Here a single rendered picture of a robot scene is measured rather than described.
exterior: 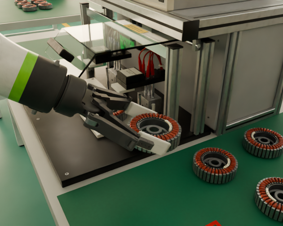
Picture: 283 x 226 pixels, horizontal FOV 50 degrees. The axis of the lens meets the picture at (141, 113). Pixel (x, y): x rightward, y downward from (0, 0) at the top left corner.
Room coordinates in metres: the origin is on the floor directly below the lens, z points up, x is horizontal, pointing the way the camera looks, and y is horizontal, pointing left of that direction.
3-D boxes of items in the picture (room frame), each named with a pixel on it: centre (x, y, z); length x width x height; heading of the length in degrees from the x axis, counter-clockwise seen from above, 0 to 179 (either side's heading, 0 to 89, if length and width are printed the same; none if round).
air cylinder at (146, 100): (0.90, -0.03, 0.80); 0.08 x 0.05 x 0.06; 30
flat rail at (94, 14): (0.98, 0.07, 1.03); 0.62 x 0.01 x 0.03; 30
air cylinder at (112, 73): (1.11, 0.09, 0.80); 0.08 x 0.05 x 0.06; 30
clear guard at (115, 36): (0.78, 0.06, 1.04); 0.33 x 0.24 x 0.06; 120
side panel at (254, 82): (0.85, -0.35, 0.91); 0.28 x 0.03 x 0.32; 120
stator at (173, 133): (0.53, -0.03, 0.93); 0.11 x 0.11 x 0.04
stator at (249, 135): (0.71, -0.35, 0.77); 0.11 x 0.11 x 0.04
